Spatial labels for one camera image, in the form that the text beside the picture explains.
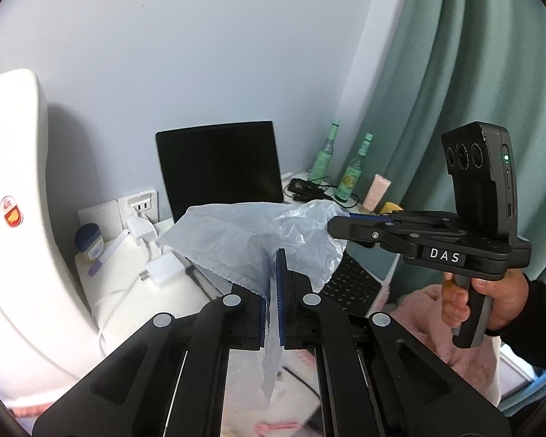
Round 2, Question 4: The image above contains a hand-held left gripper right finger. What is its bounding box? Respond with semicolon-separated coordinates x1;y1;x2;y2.
276;249;513;437

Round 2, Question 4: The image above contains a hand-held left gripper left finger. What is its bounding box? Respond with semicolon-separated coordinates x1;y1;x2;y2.
32;282;274;437

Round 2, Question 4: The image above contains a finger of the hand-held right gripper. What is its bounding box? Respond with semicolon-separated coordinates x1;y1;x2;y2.
348;209;465;231
328;216;438;261

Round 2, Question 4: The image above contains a clear plastic bag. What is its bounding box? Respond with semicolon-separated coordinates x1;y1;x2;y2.
157;199;350;408

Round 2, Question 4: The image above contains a person's right forearm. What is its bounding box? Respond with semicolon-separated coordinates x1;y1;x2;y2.
496;277;546;374

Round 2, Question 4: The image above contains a person's right hand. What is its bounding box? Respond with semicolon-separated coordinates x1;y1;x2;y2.
440;269;531;336

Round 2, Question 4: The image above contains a pink tube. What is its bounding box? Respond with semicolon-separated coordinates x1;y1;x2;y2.
362;174;392;210

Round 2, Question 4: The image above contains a green glass bottle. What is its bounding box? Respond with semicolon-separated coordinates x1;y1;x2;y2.
310;119;342;184
334;133;375;204

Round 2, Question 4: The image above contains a black keyboard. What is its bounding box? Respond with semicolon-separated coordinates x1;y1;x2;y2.
321;254;384;318

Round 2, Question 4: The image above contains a black power adapter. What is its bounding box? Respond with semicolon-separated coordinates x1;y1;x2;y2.
288;177;320;194

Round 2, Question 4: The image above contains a pink fluffy cloth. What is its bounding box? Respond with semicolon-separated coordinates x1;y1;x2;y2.
390;284;502;407

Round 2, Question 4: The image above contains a white power adapter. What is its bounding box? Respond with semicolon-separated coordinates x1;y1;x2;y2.
139;252;190;290

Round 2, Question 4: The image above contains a black screen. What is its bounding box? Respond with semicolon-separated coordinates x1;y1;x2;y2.
155;121;285;225

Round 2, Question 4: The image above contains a white charger plug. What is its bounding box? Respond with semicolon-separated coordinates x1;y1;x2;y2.
126;215;158;245

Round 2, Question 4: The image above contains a green curtain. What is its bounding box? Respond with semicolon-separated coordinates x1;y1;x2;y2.
354;0;546;293

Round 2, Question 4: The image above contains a white and purple stick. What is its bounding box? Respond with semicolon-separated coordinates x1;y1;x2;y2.
87;230;131;276

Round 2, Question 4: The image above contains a blue lid jar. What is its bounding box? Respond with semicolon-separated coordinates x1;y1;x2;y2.
74;223;105;263

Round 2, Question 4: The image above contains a white rounded appliance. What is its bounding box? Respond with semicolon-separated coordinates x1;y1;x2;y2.
0;69;119;420

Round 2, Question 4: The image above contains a black cable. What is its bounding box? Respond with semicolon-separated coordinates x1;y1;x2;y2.
295;175;361;209

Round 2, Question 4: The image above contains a white cable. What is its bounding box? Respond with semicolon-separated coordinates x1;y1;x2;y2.
88;237;165;357

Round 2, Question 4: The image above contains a white wall socket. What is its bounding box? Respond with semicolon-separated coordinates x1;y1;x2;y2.
117;188;159;225

